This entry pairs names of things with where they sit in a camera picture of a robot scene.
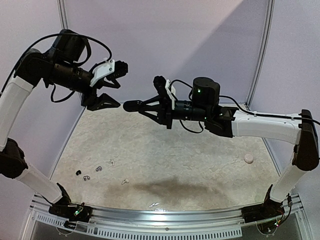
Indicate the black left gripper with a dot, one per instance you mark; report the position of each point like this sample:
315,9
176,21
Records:
103,98

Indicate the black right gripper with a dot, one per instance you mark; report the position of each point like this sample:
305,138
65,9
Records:
165,110

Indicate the black earbud charging case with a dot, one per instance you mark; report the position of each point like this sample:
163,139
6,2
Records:
133,105

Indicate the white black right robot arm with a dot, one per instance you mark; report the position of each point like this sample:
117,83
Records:
297,129

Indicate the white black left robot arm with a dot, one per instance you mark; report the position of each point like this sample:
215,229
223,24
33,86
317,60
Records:
60,65

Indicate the pink round charging case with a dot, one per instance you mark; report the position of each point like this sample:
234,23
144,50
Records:
248,158

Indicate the purple silver earbud upper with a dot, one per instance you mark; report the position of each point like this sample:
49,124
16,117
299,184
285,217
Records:
98,169

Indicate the purple silver earbud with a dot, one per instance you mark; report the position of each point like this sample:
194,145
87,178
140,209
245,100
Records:
86,178
98,169

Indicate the purple silver earbud lower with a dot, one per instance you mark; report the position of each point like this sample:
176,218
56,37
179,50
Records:
86,178

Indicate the perforated white front panel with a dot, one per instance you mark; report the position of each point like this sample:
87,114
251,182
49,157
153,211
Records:
55,228

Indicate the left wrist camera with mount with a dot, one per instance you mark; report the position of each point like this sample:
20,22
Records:
112,68

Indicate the aluminium left corner post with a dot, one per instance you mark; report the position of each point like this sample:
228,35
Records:
62,11

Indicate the aluminium corner post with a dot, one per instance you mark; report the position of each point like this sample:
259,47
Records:
62,11
262,51

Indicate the aluminium front rail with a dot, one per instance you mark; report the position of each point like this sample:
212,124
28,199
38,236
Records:
290,226

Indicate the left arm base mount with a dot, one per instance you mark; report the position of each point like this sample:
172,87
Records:
73,212

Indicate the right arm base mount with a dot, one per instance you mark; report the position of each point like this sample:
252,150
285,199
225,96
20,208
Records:
266,210

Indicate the aluminium right corner post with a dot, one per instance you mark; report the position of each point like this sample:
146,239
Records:
262,51

